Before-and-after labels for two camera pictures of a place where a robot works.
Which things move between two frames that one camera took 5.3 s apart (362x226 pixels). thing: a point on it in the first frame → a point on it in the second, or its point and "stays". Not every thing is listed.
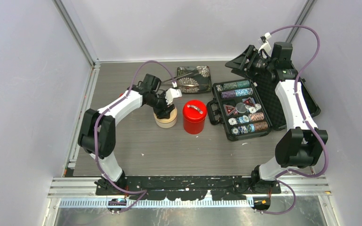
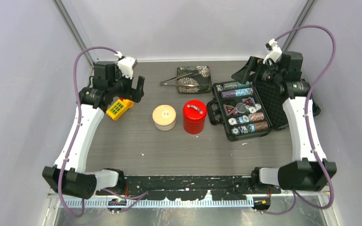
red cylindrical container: [193, 126] stays
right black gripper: [239, 64] → [254, 64]
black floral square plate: [194, 79] stays
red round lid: [194, 110] stays
